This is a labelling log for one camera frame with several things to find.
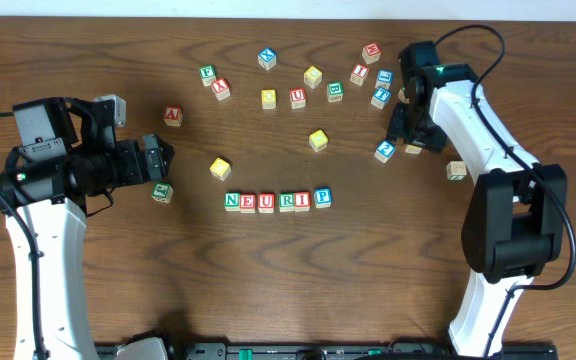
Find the green J wooden block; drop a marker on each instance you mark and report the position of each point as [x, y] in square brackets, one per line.
[162, 192]

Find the green R wooden block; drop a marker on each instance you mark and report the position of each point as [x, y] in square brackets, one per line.
[286, 202]

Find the red u block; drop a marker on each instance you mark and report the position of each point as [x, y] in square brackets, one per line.
[297, 98]
[266, 202]

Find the red H wooden block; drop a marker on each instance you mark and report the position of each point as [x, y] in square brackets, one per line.
[371, 53]

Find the green B wooden block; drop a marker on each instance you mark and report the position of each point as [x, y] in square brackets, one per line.
[335, 91]

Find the yellow block upper middle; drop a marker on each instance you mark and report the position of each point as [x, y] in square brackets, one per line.
[313, 77]

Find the green 7 wooden block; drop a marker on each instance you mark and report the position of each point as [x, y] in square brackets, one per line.
[456, 170]

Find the red i block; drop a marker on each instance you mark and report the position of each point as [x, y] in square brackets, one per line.
[359, 74]
[302, 201]

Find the red A wooden block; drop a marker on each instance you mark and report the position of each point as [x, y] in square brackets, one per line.
[173, 116]

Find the yellow block lower middle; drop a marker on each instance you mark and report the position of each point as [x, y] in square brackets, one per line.
[318, 140]

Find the green N wooden block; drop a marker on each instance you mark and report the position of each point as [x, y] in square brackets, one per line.
[232, 201]

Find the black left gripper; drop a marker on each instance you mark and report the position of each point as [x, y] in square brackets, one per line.
[144, 160]

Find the yellow S wooden block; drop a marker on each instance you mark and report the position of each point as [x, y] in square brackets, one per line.
[411, 149]

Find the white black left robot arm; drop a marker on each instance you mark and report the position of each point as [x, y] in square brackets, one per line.
[68, 153]

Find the green F wooden block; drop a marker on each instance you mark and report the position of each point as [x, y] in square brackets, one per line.
[208, 75]

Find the red E wooden block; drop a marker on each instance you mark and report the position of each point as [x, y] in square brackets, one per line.
[247, 203]

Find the yellow O wooden block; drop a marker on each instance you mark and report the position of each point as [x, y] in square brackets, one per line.
[268, 99]

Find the blue X wooden block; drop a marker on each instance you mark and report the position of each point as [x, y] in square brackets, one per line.
[267, 58]

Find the yellow 2 wooden block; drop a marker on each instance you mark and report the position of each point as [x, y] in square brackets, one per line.
[220, 168]

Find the blue T wooden block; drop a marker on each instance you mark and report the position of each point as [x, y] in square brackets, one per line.
[380, 97]

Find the red X wooden block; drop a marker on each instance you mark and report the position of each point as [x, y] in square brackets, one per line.
[220, 89]

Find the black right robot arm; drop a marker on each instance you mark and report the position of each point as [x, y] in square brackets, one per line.
[516, 217]

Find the green Z wooden block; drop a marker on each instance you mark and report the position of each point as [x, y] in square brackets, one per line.
[402, 97]

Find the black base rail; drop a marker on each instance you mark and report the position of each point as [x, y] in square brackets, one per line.
[402, 349]

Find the blue P wooden block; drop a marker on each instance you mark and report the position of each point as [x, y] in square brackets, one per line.
[323, 197]

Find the blue 2 wooden block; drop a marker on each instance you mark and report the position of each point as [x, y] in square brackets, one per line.
[384, 151]

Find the blue L wooden block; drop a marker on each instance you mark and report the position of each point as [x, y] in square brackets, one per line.
[384, 79]

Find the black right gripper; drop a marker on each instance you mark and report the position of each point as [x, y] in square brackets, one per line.
[419, 138]

